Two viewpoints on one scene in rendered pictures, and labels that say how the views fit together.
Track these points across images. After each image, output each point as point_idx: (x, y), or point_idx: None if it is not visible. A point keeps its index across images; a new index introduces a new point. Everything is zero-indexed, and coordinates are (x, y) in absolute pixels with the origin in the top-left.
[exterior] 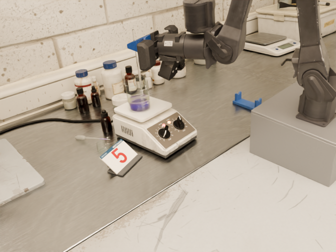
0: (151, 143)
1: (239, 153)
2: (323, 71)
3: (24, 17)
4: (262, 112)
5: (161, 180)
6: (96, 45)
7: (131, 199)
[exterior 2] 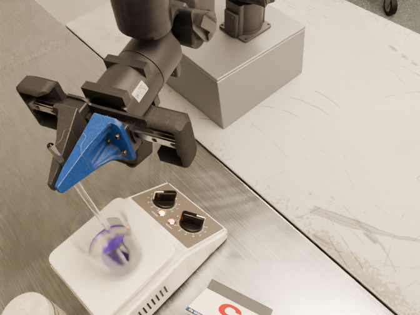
0: (206, 250)
1: (224, 140)
2: None
3: None
4: (225, 69)
5: (285, 243)
6: None
7: (335, 286)
